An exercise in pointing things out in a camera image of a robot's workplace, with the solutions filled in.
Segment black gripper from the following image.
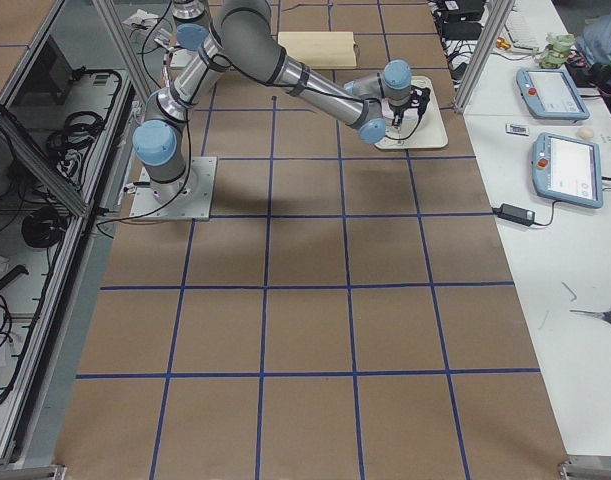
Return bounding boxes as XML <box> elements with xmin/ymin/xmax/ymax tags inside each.
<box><xmin>389</xmin><ymin>97</ymin><xmax>410</xmax><ymax>127</ymax></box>

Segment white round plate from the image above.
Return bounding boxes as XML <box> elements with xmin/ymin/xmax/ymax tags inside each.
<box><xmin>381</xmin><ymin>101</ymin><xmax>418</xmax><ymax>135</ymax></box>

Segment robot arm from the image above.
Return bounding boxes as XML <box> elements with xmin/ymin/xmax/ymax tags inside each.
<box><xmin>155</xmin><ymin>0</ymin><xmax>211</xmax><ymax>53</ymax></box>
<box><xmin>132</xmin><ymin>1</ymin><xmax>412</xmax><ymax>205</ymax></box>

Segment cream bear tray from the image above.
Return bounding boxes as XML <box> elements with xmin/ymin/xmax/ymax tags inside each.
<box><xmin>375</xmin><ymin>75</ymin><xmax>448</xmax><ymax>150</ymax></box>

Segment black power brick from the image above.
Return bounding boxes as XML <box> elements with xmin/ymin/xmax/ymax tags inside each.
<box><xmin>440</xmin><ymin>21</ymin><xmax>482</xmax><ymax>40</ymax></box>

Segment wooden cutting board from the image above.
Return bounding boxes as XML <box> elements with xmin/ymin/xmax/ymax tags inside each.
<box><xmin>278</xmin><ymin>31</ymin><xmax>358</xmax><ymax>70</ymax></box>

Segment gold metal cylinder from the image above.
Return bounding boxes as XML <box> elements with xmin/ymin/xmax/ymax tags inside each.
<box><xmin>496</xmin><ymin>37</ymin><xmax>512</xmax><ymax>51</ymax></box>

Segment white keyboard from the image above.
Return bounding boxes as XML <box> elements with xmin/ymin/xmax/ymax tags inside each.
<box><xmin>505</xmin><ymin>11</ymin><xmax>539</xmax><ymax>50</ymax></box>

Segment upper blue teach pendant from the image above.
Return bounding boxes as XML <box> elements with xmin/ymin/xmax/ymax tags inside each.
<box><xmin>515</xmin><ymin>68</ymin><xmax>590</xmax><ymax>121</ymax></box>

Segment blue teach pendant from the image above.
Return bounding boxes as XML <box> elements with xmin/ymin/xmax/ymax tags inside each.
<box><xmin>531</xmin><ymin>132</ymin><xmax>604</xmax><ymax>209</ymax></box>
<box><xmin>515</xmin><ymin>68</ymin><xmax>590</xmax><ymax>121</ymax></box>

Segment black power adapter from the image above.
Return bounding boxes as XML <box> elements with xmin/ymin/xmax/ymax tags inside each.
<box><xmin>494</xmin><ymin>203</ymin><xmax>535</xmax><ymax>226</ymax></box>

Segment lower blue teach pendant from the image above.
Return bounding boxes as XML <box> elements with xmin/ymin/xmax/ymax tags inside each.
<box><xmin>531</xmin><ymin>132</ymin><xmax>604</xmax><ymax>209</ymax></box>

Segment black scissors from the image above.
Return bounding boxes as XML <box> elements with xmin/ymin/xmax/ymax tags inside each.
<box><xmin>571</xmin><ymin>309</ymin><xmax>611</xmax><ymax>325</ymax></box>

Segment aluminium frame post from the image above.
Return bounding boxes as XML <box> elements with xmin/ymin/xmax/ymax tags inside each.
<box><xmin>453</xmin><ymin>0</ymin><xmax>515</xmax><ymax>114</ymax></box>

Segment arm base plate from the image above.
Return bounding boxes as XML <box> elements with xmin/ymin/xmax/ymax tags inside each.
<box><xmin>129</xmin><ymin>156</ymin><xmax>217</xmax><ymax>222</ymax></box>
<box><xmin>169</xmin><ymin>49</ymin><xmax>196</xmax><ymax>70</ymax></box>

